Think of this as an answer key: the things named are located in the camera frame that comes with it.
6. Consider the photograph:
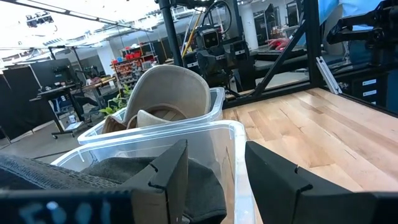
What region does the yellow cable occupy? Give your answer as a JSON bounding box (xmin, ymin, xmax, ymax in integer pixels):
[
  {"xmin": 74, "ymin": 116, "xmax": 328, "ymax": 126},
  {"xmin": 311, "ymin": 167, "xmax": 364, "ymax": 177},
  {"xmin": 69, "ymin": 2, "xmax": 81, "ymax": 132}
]
[{"xmin": 182, "ymin": 11, "xmax": 205, "ymax": 58}]

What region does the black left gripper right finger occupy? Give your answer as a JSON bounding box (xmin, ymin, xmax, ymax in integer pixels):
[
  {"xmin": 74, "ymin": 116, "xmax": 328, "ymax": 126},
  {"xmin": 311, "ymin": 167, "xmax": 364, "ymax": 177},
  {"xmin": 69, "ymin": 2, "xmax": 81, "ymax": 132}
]
[{"xmin": 244, "ymin": 141, "xmax": 398, "ymax": 224}]

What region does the black rolling desk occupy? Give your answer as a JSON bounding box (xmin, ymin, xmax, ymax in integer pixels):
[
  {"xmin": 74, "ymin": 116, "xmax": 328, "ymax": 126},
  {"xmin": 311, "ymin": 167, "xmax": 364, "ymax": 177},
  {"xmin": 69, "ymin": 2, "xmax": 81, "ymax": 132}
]
[{"xmin": 29, "ymin": 82, "xmax": 94, "ymax": 139}]

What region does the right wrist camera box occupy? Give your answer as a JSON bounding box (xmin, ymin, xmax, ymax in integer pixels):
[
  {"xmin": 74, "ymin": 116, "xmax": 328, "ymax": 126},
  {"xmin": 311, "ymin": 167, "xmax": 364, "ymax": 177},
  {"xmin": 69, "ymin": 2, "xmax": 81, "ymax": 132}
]
[{"xmin": 201, "ymin": 29, "xmax": 221, "ymax": 50}]

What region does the black aluminium frame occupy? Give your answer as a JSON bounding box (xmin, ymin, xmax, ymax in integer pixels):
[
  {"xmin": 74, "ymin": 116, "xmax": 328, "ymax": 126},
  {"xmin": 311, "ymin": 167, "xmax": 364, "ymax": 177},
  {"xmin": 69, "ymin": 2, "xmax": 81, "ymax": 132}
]
[{"xmin": 0, "ymin": 0, "xmax": 398, "ymax": 114}]

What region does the ceiling camera rig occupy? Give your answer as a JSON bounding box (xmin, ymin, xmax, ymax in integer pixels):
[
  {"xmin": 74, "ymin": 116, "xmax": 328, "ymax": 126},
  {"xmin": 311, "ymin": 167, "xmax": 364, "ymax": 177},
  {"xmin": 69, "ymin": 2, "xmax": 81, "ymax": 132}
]
[{"xmin": 24, "ymin": 11, "xmax": 55, "ymax": 29}]

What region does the black partition panel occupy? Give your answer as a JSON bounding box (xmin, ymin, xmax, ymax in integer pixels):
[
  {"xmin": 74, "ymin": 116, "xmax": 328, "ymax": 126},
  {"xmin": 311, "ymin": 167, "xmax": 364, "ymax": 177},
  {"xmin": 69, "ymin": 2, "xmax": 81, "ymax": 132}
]
[{"xmin": 0, "ymin": 67, "xmax": 57, "ymax": 141}]

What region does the person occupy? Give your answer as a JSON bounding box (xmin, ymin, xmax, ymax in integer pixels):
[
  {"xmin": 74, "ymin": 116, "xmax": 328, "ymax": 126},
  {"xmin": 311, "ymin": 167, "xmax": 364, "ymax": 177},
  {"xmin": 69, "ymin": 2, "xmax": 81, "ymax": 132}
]
[{"xmin": 317, "ymin": 0, "xmax": 385, "ymax": 32}]

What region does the person's hand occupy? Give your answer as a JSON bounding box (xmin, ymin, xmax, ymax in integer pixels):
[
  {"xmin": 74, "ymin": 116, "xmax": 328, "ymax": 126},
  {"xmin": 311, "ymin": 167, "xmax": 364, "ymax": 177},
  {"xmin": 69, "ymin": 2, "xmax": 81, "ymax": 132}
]
[{"xmin": 265, "ymin": 37, "xmax": 292, "ymax": 51}]

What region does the black drawer cabinet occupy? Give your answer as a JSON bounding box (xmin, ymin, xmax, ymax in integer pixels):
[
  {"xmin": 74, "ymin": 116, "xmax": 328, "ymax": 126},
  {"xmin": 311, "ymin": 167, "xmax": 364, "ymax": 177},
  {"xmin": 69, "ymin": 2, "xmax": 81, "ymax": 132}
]
[{"xmin": 334, "ymin": 70, "xmax": 391, "ymax": 106}]

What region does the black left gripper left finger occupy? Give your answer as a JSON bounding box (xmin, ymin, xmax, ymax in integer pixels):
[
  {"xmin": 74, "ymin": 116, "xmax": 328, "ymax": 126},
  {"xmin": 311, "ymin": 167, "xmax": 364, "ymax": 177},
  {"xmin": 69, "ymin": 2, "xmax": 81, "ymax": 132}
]
[{"xmin": 119, "ymin": 139, "xmax": 190, "ymax": 224}]

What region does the shelf with red bins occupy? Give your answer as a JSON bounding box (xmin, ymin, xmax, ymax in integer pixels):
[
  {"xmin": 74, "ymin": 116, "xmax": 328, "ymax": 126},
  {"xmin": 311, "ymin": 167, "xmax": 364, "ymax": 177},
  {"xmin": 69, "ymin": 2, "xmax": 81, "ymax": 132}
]
[{"xmin": 110, "ymin": 43, "xmax": 156, "ymax": 91}]

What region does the dark woven cap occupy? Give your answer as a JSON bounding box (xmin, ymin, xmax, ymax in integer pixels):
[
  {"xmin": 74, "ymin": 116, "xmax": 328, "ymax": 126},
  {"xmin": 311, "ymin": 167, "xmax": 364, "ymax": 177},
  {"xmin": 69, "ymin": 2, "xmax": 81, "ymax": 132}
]
[{"xmin": 0, "ymin": 154, "xmax": 122, "ymax": 191}]

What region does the clear plastic bin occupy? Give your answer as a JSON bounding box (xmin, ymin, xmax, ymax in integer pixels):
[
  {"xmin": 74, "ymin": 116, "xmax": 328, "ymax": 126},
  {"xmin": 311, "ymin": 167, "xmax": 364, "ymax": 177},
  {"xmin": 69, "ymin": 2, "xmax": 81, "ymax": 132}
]
[
  {"xmin": 51, "ymin": 119, "xmax": 259, "ymax": 224},
  {"xmin": 76, "ymin": 86, "xmax": 225, "ymax": 146}
]

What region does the green potted plant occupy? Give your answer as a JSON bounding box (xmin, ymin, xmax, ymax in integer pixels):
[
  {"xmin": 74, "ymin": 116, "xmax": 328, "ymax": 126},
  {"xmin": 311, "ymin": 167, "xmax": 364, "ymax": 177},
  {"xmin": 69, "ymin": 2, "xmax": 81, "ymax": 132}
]
[{"xmin": 98, "ymin": 83, "xmax": 133, "ymax": 116}]

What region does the black computer monitor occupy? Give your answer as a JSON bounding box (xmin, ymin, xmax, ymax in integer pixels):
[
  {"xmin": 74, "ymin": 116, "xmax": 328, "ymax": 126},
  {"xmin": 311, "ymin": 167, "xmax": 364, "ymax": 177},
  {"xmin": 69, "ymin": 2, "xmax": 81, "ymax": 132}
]
[{"xmin": 29, "ymin": 58, "xmax": 77, "ymax": 90}]

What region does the silver corner bracket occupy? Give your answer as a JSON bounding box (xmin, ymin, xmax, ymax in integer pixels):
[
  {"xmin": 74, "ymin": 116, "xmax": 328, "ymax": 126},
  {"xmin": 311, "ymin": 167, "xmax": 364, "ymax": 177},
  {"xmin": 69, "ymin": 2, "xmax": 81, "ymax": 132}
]
[{"xmin": 315, "ymin": 55, "xmax": 343, "ymax": 95}]

